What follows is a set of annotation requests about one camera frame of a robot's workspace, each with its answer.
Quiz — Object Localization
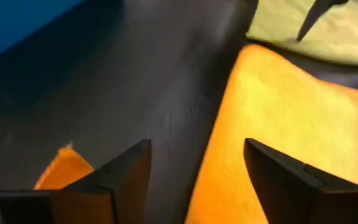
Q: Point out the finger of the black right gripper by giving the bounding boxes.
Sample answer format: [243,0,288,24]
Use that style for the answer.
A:
[296,0,351,42]

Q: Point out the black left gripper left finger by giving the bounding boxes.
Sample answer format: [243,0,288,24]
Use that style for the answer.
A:
[0,139,152,224]

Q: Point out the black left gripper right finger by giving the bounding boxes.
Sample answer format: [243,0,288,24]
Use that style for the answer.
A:
[243,138,358,224]

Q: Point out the yellow microfiber towel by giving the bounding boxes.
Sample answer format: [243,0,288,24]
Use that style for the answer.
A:
[246,0,358,68]

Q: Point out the orange microfiber towel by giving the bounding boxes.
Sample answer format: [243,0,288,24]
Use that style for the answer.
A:
[34,144,95,190]
[185,44,358,224]

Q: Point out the blue plastic bin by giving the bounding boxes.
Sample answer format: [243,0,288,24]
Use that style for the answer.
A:
[0,0,83,65]

